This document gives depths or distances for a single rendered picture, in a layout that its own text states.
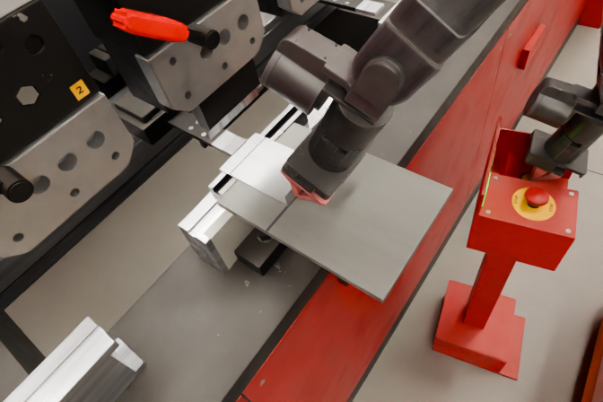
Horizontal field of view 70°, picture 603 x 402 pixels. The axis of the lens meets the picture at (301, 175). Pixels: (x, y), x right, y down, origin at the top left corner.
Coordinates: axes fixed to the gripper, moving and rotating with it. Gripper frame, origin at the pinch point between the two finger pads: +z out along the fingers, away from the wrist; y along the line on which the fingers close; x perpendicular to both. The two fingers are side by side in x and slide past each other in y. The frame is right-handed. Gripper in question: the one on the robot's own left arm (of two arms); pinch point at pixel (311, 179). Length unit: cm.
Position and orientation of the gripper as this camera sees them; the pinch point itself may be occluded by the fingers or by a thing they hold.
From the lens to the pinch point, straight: 58.7
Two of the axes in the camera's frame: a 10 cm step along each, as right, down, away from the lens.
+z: -2.4, 3.9, 8.9
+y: -5.8, 6.7, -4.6
